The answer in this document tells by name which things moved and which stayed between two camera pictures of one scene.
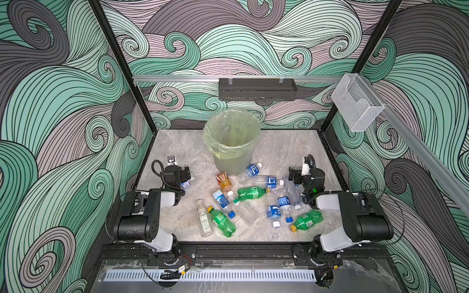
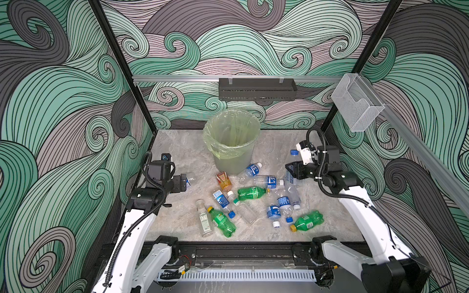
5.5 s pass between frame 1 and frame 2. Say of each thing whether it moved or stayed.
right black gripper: moved
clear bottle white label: stayed
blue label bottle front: stayed
